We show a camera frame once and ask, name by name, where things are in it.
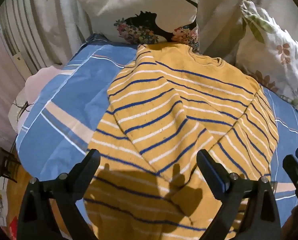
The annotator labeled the pink cloth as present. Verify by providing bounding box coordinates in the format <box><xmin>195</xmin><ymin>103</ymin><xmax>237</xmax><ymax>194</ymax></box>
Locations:
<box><xmin>8</xmin><ymin>65</ymin><xmax>72</xmax><ymax>133</ymax></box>

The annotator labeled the beige striped curtain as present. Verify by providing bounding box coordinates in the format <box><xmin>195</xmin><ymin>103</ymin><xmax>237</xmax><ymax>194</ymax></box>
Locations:
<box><xmin>0</xmin><ymin>0</ymin><xmax>96</xmax><ymax>77</ymax></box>

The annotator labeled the dark wooden stool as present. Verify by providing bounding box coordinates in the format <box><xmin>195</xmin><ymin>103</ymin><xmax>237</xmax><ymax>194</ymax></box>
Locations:
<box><xmin>0</xmin><ymin>145</ymin><xmax>21</xmax><ymax>183</ymax></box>

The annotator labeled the floral pillow with black silhouette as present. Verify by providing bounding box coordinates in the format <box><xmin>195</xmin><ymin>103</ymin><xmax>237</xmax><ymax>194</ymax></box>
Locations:
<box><xmin>75</xmin><ymin>0</ymin><xmax>201</xmax><ymax>53</ymax></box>

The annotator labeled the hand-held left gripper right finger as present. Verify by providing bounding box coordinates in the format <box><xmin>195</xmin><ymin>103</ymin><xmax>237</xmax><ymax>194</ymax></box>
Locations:
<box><xmin>197</xmin><ymin>149</ymin><xmax>282</xmax><ymax>240</ymax></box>

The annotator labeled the white leaf print pillow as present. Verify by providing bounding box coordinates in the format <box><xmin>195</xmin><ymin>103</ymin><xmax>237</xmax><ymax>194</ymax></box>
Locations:
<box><xmin>235</xmin><ymin>0</ymin><xmax>298</xmax><ymax>107</ymax></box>

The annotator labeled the blue plaid bed sheet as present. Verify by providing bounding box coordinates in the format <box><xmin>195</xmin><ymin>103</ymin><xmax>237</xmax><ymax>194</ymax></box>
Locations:
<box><xmin>15</xmin><ymin>34</ymin><xmax>298</xmax><ymax>202</ymax></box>

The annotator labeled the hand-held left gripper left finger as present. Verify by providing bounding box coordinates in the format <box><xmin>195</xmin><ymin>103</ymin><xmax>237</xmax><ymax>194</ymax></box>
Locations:
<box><xmin>17</xmin><ymin>149</ymin><xmax>101</xmax><ymax>240</ymax></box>

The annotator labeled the yellow striped sweater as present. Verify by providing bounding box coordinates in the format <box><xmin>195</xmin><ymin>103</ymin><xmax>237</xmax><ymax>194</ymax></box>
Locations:
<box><xmin>83</xmin><ymin>42</ymin><xmax>280</xmax><ymax>240</ymax></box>

